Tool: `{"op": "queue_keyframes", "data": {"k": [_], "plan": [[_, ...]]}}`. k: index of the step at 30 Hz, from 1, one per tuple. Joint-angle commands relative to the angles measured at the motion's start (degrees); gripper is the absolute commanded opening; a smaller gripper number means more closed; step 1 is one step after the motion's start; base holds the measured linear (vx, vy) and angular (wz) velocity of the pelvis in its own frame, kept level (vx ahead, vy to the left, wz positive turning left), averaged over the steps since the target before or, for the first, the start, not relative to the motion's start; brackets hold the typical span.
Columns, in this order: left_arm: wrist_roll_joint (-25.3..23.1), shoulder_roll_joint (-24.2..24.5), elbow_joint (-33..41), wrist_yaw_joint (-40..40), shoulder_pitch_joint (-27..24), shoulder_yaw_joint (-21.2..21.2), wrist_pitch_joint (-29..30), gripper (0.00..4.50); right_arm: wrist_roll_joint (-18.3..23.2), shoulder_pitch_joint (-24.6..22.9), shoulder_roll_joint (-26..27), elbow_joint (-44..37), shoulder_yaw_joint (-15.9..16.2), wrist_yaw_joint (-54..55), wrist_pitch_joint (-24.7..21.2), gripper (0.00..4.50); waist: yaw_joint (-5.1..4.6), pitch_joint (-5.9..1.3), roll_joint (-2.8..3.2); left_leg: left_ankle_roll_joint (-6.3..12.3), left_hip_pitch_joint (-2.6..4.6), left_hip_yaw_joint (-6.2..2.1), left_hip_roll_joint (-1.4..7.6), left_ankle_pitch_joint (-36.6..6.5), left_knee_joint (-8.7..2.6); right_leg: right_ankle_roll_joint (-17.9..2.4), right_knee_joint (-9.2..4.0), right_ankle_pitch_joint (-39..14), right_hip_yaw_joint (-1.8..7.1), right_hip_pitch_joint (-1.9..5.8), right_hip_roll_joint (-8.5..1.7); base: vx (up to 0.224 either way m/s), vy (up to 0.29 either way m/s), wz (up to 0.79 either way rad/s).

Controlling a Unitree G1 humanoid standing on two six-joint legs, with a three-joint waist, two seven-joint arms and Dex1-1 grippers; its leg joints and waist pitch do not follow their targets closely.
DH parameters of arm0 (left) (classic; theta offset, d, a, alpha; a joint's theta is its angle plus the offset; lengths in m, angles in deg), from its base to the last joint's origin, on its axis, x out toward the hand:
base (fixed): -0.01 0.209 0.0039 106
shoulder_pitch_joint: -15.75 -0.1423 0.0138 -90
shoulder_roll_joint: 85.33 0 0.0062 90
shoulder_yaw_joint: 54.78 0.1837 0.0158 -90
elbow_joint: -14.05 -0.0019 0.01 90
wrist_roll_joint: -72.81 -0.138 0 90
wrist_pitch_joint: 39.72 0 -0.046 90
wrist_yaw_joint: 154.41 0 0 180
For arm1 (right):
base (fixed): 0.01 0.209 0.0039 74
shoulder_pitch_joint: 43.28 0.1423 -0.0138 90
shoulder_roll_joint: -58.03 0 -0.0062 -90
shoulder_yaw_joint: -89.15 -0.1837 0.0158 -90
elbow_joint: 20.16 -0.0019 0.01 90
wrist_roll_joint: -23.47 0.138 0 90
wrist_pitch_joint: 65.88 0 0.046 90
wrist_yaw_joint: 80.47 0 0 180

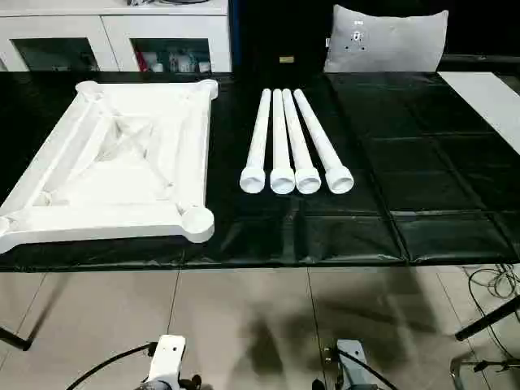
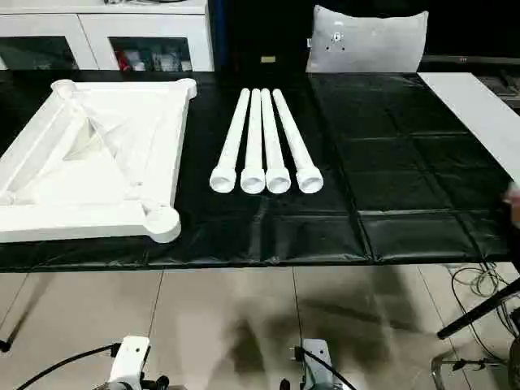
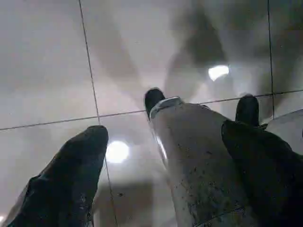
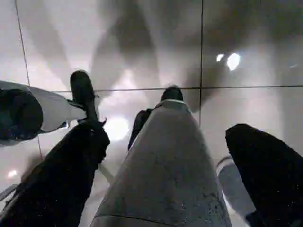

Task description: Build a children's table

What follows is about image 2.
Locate white plastic table top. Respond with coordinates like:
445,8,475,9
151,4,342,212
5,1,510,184
0,79,199,245

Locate white plastic table leg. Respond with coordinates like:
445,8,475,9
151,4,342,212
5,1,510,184
209,88,250,193
271,88,324,194
259,88,293,194
240,88,267,194

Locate black tripod leg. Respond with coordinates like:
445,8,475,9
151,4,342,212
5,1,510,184
436,278,520,340

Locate black work mat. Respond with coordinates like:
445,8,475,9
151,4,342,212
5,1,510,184
0,69,520,273

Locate white flat board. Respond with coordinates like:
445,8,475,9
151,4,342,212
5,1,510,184
418,71,520,184

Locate grey cushion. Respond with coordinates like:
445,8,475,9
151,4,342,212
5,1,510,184
305,4,430,74

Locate black box with yellow label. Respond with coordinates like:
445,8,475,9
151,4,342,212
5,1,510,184
219,0,314,74

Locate white cabinet with glass doors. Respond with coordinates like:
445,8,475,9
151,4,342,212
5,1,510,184
0,0,215,72

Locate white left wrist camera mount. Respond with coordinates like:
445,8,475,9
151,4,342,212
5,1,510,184
107,335,152,385

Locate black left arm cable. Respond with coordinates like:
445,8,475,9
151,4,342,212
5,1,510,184
15,343,123,390

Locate chrome metal frame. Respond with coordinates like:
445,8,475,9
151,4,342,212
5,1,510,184
430,351,520,390

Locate thin floor cables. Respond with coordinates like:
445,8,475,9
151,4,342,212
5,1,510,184
450,262,520,346

